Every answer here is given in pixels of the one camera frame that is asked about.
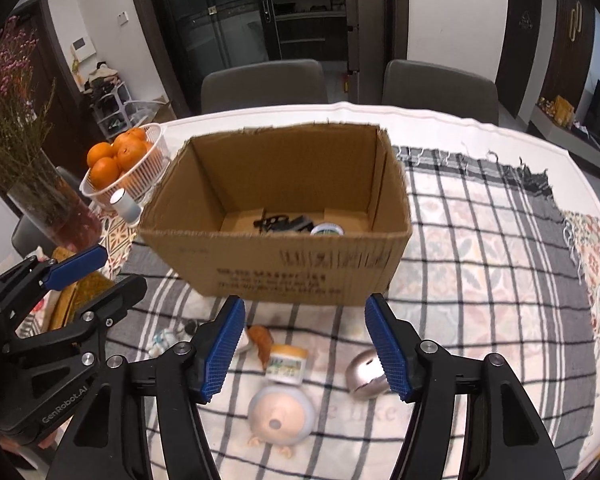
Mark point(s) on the brown wooden comb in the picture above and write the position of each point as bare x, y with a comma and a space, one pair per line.
262, 339

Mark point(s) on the round tin can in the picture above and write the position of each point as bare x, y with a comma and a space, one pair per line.
327, 228

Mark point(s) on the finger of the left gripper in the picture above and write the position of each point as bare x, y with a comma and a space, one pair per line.
26, 283
100, 314

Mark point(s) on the white fruit basket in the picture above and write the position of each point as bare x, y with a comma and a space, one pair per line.
139, 179

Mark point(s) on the black key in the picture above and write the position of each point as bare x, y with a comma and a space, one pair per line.
191, 327

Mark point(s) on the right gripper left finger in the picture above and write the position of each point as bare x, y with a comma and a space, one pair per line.
106, 438

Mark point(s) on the small cream jar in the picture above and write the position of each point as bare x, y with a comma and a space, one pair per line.
286, 364

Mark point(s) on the black charger with cable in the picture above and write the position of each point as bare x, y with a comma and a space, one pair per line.
283, 223

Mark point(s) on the glass sliding door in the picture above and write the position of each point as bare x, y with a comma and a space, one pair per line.
205, 36

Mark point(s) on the orange fruit middle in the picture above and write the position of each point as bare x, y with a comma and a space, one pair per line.
130, 152

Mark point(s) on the white cylinder speaker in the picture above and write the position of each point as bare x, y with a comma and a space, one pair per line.
127, 208

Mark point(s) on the orange fruit front left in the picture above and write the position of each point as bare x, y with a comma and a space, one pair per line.
104, 172

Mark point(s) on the glass vase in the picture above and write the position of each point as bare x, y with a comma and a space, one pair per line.
86, 223

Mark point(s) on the person's left hand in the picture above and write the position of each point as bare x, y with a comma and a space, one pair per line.
27, 435

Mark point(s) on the grey plaid tablecloth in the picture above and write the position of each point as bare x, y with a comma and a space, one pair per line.
490, 267

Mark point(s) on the grey chair right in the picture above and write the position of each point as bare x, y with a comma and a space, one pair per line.
425, 86

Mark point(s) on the dried purple flowers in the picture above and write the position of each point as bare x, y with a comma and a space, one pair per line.
23, 127

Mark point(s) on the white tv cabinet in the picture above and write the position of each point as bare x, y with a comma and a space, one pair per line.
564, 138

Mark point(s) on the brown cardboard box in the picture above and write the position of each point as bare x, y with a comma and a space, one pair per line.
307, 214

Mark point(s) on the round pink night light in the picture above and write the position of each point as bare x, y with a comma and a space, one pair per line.
282, 416

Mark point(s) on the grey chair left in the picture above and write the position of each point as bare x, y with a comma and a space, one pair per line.
287, 82

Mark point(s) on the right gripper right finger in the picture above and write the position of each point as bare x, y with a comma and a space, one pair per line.
505, 437

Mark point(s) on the patterned table runner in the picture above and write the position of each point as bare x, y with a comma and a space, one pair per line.
583, 236

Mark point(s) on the medic figurine keychain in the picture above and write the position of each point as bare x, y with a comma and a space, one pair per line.
164, 340

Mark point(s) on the white shoe rack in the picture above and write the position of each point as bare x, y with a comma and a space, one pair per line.
109, 105

